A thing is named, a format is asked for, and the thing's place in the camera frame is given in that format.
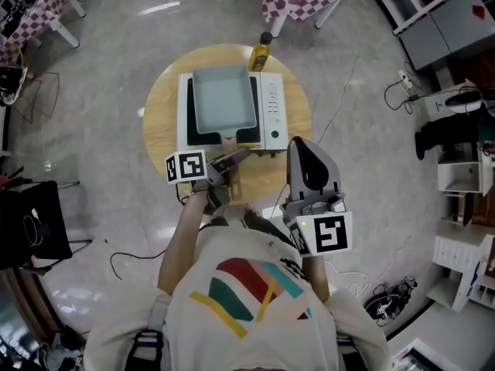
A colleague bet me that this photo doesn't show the black device with cables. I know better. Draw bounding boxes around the black device with cables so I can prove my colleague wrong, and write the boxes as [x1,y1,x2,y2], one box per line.
[363,276,419,326]

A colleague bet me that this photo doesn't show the yellow oil bottle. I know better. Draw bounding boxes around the yellow oil bottle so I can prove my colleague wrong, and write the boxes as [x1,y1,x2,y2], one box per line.
[247,32,273,73]

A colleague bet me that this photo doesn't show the person's left forearm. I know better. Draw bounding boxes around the person's left forearm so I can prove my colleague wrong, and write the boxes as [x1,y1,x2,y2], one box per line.
[157,185,210,297]

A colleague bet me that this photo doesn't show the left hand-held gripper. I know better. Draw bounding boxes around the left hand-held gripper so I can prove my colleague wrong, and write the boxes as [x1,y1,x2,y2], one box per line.
[165,147,251,215]

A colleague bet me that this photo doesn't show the black adapter cable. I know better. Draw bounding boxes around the black adapter cable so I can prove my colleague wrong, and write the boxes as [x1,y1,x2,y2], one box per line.
[384,79,426,115]

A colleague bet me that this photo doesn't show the person's dark trousers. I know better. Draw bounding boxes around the person's dark trousers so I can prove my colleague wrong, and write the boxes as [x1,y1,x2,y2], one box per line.
[200,206,297,247]

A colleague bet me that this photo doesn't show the grey square frying pan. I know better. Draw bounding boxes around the grey square frying pan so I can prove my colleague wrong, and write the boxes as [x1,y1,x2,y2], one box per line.
[192,63,259,205]

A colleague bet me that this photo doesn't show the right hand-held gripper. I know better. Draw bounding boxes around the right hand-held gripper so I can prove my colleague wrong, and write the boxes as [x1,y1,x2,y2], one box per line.
[278,137,353,257]

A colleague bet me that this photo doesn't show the round wooden table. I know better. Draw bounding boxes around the round wooden table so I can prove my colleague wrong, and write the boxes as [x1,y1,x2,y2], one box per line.
[142,43,313,208]

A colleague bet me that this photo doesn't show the grey refrigerator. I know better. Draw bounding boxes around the grey refrigerator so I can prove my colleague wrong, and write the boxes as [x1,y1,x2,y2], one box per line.
[398,0,495,73]

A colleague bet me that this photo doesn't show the person's white printed shirt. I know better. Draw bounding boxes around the person's white printed shirt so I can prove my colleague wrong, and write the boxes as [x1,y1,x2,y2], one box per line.
[83,222,391,371]

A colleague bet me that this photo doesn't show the black striped shoulder strap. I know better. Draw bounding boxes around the black striped shoulder strap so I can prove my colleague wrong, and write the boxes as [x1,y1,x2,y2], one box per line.
[336,334,360,371]
[133,295,166,371]

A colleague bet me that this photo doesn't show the black seat with white cable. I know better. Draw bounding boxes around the black seat with white cable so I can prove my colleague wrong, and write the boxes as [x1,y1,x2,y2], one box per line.
[0,179,94,272]

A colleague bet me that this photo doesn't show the white hutch desk with drawers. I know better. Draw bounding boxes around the white hutch desk with drawers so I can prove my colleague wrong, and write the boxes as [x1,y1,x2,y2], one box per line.
[425,233,495,312]

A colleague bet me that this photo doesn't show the white induction cooker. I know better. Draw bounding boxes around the white induction cooker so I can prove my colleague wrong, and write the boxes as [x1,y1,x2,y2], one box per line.
[176,71,288,158]

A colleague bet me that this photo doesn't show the person's right forearm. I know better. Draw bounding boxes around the person's right forearm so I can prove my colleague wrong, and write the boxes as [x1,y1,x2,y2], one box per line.
[301,255,332,303]

